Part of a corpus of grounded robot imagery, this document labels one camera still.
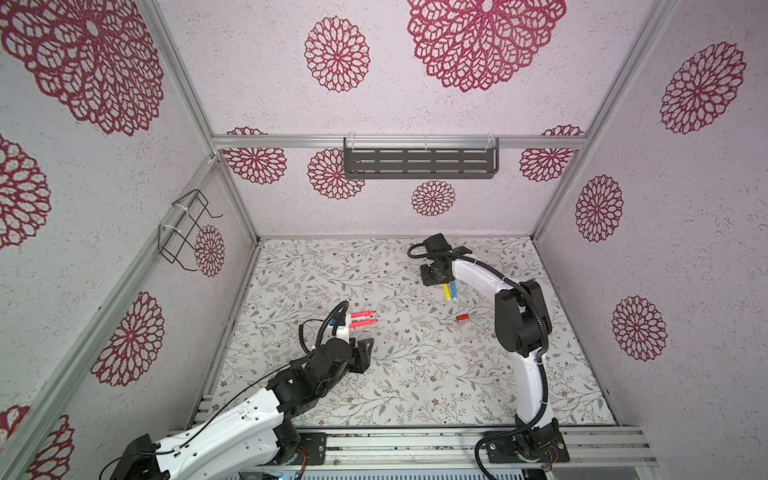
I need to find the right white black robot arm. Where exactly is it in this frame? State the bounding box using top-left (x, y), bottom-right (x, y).
top-left (407, 233), bottom-right (570, 475)

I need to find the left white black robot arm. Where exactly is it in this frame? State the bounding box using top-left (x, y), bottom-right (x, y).
top-left (110, 338), bottom-right (374, 479)

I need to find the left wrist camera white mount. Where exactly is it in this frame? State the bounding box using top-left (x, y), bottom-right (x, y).
top-left (332, 325), bottom-right (350, 343)

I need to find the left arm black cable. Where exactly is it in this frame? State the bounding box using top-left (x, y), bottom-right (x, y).
top-left (298, 300), bottom-right (350, 355)

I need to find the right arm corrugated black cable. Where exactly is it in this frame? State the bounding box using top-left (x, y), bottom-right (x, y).
top-left (406, 242), bottom-right (552, 480)

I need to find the dark metal wall shelf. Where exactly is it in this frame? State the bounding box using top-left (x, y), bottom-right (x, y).
top-left (342, 138), bottom-right (499, 180)

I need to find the black wire wall rack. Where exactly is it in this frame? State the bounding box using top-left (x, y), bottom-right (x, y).
top-left (156, 189), bottom-right (226, 277)

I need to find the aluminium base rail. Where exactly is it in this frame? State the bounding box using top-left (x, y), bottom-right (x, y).
top-left (160, 392), bottom-right (660, 475)

